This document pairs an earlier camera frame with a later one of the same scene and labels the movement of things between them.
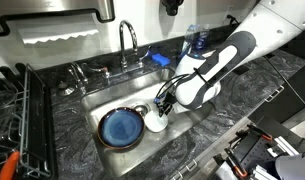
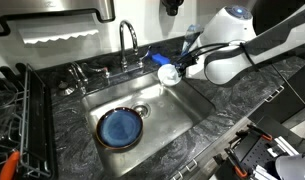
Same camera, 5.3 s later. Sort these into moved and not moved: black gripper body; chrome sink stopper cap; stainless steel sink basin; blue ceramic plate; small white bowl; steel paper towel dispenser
Moved: black gripper body; small white bowl
Not moved: steel paper towel dispenser; chrome sink stopper cap; blue ceramic plate; stainless steel sink basin
